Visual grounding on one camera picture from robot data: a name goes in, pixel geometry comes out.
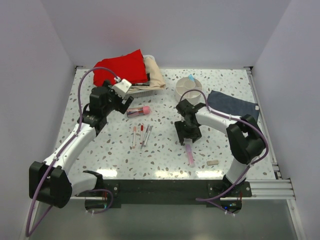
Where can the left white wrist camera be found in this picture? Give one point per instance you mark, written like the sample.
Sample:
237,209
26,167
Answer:
121,88

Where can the dark blue towel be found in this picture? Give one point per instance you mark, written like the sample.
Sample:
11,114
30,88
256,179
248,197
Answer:
233,106

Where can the beige folded cloth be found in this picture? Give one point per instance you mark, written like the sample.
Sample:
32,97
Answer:
157,81

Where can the red folded cloth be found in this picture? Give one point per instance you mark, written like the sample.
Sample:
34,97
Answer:
130,67

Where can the pink purple correction tape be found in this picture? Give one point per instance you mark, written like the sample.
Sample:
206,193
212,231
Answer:
190,157

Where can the beige small eraser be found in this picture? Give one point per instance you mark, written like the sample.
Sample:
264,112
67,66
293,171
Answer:
212,162

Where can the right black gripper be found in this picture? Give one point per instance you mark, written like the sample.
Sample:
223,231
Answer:
195,136

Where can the blue white eraser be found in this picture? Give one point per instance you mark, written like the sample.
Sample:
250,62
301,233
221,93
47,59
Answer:
191,78

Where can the peach cap white marker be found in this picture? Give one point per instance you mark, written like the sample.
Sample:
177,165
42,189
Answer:
134,137

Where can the aluminium frame rail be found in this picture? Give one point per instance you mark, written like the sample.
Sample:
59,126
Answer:
270,189

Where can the grey cap white marker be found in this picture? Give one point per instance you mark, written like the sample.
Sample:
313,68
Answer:
148,135

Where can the white round divided organizer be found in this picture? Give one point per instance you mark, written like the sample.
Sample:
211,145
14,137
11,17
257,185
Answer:
185,84

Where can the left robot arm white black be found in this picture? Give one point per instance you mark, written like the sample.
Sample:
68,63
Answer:
49,181

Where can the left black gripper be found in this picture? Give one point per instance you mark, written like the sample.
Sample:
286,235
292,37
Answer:
121,107

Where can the red cap white marker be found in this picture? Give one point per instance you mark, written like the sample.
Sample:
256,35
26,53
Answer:
141,134

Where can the white plastic basket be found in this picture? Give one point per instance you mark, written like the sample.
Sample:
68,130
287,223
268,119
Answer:
135,92

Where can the clear pen case pink cap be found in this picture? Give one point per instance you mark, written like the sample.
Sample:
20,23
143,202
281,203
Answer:
138,111

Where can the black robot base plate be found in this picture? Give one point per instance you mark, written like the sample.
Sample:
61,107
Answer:
166,192

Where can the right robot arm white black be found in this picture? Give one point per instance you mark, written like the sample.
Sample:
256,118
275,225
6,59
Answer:
247,143

